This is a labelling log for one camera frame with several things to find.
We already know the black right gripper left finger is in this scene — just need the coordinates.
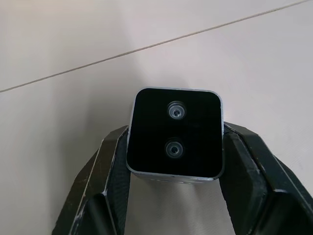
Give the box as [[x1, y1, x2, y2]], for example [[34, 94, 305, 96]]
[[51, 125, 133, 235]]

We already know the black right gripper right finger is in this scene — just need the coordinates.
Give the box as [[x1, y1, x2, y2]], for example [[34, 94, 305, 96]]
[[218, 121, 313, 235]]

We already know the black dual-lens camera module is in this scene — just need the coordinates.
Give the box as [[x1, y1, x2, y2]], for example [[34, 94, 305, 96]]
[[126, 87, 225, 186]]

